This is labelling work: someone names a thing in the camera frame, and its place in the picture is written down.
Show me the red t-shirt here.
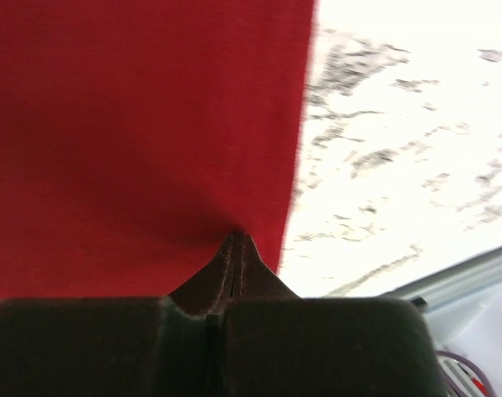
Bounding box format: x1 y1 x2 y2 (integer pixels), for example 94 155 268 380
0 1 314 299

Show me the aluminium rail frame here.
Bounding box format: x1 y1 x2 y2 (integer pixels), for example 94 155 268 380
383 246 502 313

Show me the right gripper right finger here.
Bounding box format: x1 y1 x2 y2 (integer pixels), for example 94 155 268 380
217 233 445 396

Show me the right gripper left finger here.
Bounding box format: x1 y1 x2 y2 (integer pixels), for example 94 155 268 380
0 235 237 396

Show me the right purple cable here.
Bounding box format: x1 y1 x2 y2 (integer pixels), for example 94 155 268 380
434 350 500 397

